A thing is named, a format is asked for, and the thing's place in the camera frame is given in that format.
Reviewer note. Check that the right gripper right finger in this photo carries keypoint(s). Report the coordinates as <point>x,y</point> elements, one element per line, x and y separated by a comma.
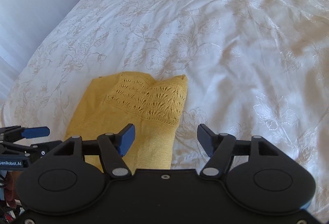
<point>221,149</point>

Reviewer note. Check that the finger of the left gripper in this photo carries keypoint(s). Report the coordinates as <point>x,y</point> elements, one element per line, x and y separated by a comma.
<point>17,133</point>

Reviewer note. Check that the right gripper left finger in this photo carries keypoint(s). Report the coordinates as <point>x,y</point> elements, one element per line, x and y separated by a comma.
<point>110,149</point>

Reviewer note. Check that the yellow knit sweater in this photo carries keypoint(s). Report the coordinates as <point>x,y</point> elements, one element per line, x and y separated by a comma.
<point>153,107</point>

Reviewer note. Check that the white floral bedspread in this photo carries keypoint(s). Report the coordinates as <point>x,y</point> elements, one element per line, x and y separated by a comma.
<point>254,67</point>

